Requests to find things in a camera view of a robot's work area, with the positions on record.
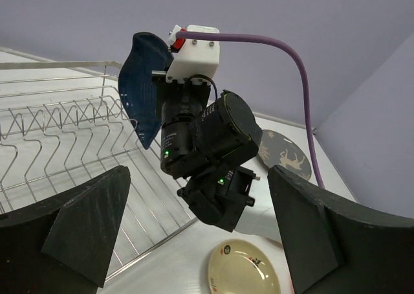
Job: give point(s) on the cream floral round plate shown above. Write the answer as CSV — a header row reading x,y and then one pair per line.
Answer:
x,y
238,266

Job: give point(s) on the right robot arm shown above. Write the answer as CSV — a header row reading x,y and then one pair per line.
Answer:
x,y
206,138

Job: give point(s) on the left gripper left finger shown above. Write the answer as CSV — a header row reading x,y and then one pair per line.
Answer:
x,y
64,244

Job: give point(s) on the dark blue leaf-shaped plate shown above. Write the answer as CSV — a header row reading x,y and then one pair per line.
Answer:
x,y
135,86

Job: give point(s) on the grey deer pattern plate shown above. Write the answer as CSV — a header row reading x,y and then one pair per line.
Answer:
x,y
277,149

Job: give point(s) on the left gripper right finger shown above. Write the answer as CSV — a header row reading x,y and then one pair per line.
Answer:
x,y
334,245

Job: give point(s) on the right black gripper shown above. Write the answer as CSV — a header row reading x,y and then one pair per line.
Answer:
x,y
197,88

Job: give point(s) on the wire dish rack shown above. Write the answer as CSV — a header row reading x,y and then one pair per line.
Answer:
x,y
62,123

